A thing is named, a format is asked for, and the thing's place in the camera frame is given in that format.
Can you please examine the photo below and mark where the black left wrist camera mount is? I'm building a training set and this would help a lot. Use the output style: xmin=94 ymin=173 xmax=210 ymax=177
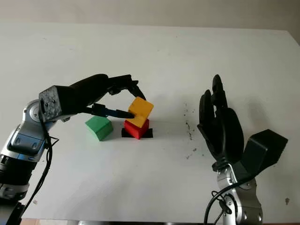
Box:
xmin=38 ymin=85 xmax=73 ymax=122

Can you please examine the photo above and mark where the green wooden block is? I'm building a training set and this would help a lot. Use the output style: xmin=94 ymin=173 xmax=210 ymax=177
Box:
xmin=84 ymin=116 xmax=113 ymax=142

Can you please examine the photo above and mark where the yellow wooden block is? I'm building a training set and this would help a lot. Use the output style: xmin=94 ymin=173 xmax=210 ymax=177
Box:
xmin=127 ymin=97 xmax=154 ymax=128

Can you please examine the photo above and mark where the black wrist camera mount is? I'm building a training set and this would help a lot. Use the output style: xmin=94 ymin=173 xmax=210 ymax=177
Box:
xmin=38 ymin=85 xmax=73 ymax=122
xmin=228 ymin=128 xmax=289 ymax=182

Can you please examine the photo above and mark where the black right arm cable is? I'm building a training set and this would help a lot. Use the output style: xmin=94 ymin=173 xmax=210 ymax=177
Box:
xmin=203 ymin=180 xmax=256 ymax=225

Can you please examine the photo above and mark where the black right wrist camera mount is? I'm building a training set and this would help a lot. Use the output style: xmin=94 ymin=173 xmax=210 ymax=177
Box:
xmin=228 ymin=128 xmax=289 ymax=182

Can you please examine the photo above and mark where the dark robot torso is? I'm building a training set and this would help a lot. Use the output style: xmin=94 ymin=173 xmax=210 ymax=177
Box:
xmin=77 ymin=220 xmax=221 ymax=225

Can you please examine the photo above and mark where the red wooden block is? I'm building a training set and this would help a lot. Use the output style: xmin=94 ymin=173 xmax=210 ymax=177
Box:
xmin=123 ymin=118 xmax=150 ymax=140

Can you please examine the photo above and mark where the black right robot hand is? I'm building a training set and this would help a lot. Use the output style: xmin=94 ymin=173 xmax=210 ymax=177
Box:
xmin=197 ymin=74 xmax=245 ymax=171

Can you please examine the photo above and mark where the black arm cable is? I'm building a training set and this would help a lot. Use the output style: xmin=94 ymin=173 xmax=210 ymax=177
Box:
xmin=203 ymin=180 xmax=256 ymax=225
xmin=22 ymin=117 xmax=59 ymax=211

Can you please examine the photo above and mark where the black tape strip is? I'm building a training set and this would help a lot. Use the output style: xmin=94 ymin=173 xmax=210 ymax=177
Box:
xmin=121 ymin=128 xmax=154 ymax=139

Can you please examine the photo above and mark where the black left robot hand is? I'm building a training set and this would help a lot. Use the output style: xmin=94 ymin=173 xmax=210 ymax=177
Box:
xmin=62 ymin=74 xmax=147 ymax=120

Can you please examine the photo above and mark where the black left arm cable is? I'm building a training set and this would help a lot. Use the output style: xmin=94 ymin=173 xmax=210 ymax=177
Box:
xmin=22 ymin=117 xmax=59 ymax=211

